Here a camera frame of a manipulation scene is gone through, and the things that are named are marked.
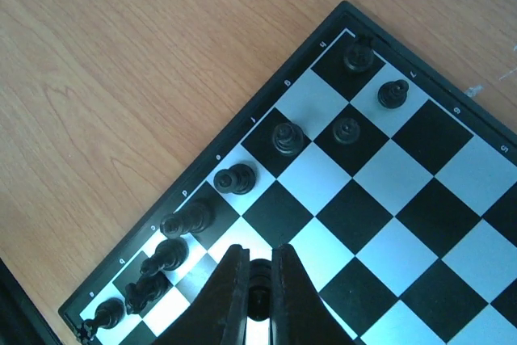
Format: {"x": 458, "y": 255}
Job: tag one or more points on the black aluminium frame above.
{"x": 21, "y": 321}

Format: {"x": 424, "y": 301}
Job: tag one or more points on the black and white chessboard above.
{"x": 408, "y": 235}

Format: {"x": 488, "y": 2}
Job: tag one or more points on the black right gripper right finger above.
{"x": 297, "y": 313}

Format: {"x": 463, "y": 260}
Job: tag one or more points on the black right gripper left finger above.
{"x": 218, "y": 314}

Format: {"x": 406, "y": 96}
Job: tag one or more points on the black pawn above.
{"x": 393, "y": 94}
{"x": 259, "y": 291}
{"x": 346, "y": 130}

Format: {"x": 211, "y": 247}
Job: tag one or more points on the black rook piece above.
{"x": 107, "y": 315}

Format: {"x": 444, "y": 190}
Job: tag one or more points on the black chess piece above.
{"x": 359, "y": 56}
{"x": 288, "y": 138}
{"x": 147, "y": 289}
{"x": 239, "y": 179}
{"x": 168, "y": 256}
{"x": 192, "y": 218}

